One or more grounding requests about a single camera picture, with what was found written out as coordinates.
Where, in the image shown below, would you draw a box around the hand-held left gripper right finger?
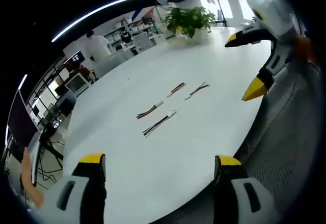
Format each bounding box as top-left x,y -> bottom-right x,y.
213,154 -> 280,224

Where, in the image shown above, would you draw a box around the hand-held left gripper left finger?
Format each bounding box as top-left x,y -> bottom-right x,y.
38,153 -> 107,224

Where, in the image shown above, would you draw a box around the JST connector pale mixed wires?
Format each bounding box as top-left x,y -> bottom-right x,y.
184,81 -> 211,101

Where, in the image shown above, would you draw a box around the JST connector red yellow wires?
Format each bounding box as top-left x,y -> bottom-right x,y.
166,82 -> 187,99

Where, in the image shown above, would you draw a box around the JST connector black white wires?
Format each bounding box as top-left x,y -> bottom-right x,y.
142,109 -> 177,137

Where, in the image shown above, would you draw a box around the JST connector red black wires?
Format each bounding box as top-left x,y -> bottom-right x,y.
136,101 -> 164,120

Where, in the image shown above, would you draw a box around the person's right hand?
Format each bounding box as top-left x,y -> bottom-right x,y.
292,34 -> 319,66

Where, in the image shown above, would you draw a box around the person's left hand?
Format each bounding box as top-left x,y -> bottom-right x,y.
21,147 -> 43,208

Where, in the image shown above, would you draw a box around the black tripod stand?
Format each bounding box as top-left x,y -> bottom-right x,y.
206,0 -> 228,27

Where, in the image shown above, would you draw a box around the black floor tripod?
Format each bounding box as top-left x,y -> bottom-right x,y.
37,128 -> 65,184

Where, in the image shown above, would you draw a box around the green potted plant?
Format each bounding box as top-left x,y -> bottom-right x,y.
165,6 -> 218,41

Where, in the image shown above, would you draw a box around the grey mesh cloth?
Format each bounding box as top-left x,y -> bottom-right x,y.
239,63 -> 322,211

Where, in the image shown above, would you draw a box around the large dark screen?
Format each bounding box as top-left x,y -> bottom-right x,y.
7,89 -> 39,163

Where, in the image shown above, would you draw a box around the grey office chair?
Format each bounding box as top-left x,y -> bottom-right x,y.
132,33 -> 150,53

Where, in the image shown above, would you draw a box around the white storage shelves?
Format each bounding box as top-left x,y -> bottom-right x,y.
101,15 -> 164,47

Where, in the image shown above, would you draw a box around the white boxy monitor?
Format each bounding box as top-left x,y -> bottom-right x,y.
64,72 -> 89,94

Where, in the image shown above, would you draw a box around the dark desk monitor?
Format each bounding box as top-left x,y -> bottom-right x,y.
63,50 -> 86,67

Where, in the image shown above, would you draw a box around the white ceiling light strip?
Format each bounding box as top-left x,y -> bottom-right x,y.
50,0 -> 202,43

